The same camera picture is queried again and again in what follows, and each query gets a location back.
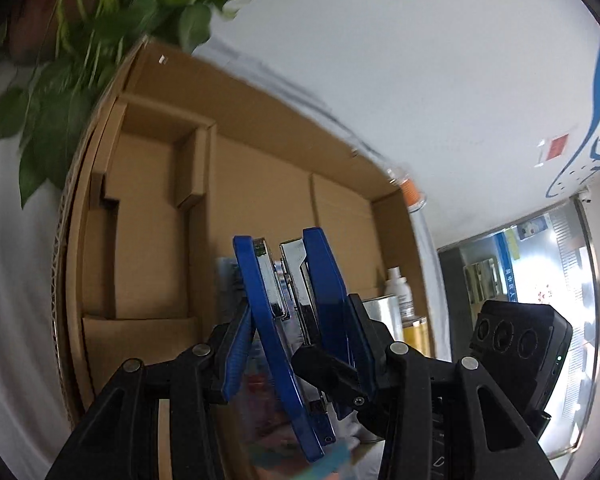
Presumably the blue stapler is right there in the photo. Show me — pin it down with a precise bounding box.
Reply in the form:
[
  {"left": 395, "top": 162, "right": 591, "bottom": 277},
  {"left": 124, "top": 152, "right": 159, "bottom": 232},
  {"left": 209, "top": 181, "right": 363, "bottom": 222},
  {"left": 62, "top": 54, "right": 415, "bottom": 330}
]
[{"left": 233, "top": 228, "right": 352, "bottom": 463}]

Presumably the silver metal can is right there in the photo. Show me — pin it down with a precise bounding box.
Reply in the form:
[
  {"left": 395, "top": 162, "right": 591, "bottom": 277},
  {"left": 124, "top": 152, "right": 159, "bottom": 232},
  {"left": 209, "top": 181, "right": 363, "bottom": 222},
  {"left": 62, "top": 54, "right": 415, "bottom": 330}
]
[{"left": 363, "top": 296, "right": 404, "bottom": 341}]

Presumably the yellow labelled dark jar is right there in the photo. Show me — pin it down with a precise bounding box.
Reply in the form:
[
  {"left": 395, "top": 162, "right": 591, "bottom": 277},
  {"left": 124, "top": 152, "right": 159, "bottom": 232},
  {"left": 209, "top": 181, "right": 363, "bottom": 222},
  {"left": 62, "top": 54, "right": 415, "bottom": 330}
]
[{"left": 402, "top": 316, "right": 432, "bottom": 358}]

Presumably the colourful printed flat box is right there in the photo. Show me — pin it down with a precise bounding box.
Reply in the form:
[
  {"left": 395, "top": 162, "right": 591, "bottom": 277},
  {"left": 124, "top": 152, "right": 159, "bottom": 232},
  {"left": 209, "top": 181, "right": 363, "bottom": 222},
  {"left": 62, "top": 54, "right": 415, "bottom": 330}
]
[{"left": 215, "top": 257, "right": 344, "bottom": 454}]

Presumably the pastel rubik's cube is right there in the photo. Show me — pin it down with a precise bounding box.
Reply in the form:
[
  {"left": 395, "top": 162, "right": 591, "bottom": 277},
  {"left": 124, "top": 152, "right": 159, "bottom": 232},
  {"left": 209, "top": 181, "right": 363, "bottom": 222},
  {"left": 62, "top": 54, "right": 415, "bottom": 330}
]
[{"left": 248, "top": 441, "right": 356, "bottom": 480}]

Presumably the white spray bottle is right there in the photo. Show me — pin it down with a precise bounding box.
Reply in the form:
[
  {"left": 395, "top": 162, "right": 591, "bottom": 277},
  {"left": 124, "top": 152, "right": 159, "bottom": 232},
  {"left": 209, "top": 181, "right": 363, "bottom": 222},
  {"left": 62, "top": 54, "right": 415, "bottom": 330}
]
[{"left": 385, "top": 266, "right": 415, "bottom": 320}]

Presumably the white tablecloth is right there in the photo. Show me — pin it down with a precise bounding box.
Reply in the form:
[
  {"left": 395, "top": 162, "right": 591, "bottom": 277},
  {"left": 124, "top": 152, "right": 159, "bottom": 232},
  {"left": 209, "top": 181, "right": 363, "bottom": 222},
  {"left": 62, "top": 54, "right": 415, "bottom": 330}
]
[{"left": 0, "top": 39, "right": 451, "bottom": 479}]

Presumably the orange capped clear container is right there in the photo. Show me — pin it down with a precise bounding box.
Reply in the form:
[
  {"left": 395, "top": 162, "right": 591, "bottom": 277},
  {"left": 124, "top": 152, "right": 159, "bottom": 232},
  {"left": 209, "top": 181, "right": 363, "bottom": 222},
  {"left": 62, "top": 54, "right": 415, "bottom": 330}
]
[{"left": 387, "top": 168, "right": 426, "bottom": 212}]

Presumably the glass door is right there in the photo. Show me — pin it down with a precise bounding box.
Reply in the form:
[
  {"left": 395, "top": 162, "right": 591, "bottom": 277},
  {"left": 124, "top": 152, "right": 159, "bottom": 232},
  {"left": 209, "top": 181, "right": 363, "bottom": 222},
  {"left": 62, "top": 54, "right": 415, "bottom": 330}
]
[{"left": 439, "top": 200, "right": 600, "bottom": 460}]

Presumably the brown cardboard box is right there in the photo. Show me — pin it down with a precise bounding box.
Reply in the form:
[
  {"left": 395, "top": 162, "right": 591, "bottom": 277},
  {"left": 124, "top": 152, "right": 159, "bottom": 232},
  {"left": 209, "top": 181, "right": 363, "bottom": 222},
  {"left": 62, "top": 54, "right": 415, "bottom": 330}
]
[{"left": 51, "top": 37, "right": 439, "bottom": 480}]

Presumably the green potted plant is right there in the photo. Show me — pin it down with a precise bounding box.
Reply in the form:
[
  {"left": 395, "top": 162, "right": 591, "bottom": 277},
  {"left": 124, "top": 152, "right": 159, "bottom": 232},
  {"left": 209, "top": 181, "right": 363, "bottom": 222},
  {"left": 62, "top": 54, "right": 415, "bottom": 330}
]
[{"left": 0, "top": 0, "right": 236, "bottom": 204}]

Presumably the black camera box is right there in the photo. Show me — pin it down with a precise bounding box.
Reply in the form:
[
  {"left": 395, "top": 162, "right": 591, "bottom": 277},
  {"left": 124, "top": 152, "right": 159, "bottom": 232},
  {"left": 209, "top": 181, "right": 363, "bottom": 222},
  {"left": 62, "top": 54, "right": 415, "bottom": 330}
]
[{"left": 469, "top": 300, "right": 573, "bottom": 437}]

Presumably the red wall sign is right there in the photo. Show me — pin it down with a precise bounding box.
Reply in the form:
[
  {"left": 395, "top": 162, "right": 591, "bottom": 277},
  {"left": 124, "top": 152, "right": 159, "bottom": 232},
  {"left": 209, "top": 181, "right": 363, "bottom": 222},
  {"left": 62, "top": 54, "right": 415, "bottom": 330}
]
[{"left": 535, "top": 133, "right": 569, "bottom": 167}]

